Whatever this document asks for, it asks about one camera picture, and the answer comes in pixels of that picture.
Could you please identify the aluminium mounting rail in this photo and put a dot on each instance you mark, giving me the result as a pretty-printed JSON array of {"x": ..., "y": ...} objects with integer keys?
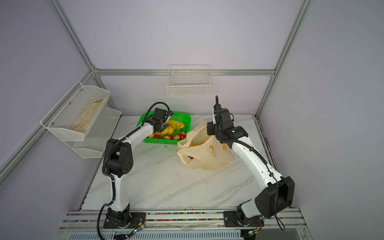
[{"x": 177, "y": 220}]

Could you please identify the upper white mesh shelf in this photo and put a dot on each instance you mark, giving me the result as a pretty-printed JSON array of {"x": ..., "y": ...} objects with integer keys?
[{"x": 61, "y": 119}]

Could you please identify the beige cloth in shelf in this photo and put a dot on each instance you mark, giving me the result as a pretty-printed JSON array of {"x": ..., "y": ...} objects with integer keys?
[{"x": 83, "y": 121}]

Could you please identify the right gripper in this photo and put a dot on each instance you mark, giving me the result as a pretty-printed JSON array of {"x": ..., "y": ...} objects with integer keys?
[{"x": 209, "y": 129}]

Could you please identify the banana print plastic bag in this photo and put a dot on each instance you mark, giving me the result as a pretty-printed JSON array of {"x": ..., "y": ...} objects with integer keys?
[{"x": 207, "y": 151}]

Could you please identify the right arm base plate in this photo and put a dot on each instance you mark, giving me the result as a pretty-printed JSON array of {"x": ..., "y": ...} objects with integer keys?
[{"x": 237, "y": 219}]

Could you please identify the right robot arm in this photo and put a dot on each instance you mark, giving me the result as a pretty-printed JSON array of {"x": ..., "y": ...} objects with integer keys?
[{"x": 276, "y": 191}]

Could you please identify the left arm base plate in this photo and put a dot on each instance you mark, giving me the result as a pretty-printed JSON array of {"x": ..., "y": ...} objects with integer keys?
[{"x": 115, "y": 220}]

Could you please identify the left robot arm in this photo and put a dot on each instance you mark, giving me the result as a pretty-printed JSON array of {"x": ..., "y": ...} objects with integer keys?
[{"x": 118, "y": 160}]

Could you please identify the white wire wall basket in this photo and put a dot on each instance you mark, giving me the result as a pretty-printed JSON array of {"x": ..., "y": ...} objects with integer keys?
[{"x": 188, "y": 80}]

